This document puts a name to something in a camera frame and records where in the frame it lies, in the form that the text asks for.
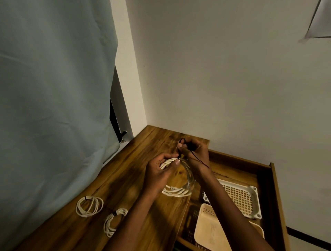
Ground person's right hand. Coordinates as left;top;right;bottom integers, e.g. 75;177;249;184
177;138;211;179

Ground person's left hand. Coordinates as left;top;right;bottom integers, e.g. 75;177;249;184
143;153;181;197

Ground black cable tie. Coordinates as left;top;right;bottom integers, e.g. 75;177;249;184
177;138;210;169

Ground white cable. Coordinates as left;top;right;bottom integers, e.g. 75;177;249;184
76;196;104;218
159;157;196;198
103;208;129;238

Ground person's left forearm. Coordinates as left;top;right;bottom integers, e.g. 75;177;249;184
103;190;162;251

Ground person's right forearm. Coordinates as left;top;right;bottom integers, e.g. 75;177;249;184
197;172;275;251

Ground black plastic basket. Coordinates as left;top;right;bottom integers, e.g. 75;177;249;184
181;205;205;246

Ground white plastic mesh basket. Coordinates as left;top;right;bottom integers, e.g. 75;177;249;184
203;178;262;220

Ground beige plastic basket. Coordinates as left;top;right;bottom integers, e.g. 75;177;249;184
193;203;265;251

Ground grey-blue curtain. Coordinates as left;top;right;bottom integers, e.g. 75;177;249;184
0;0;121;251

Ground black wall strip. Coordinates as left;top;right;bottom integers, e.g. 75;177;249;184
286;227;331;251

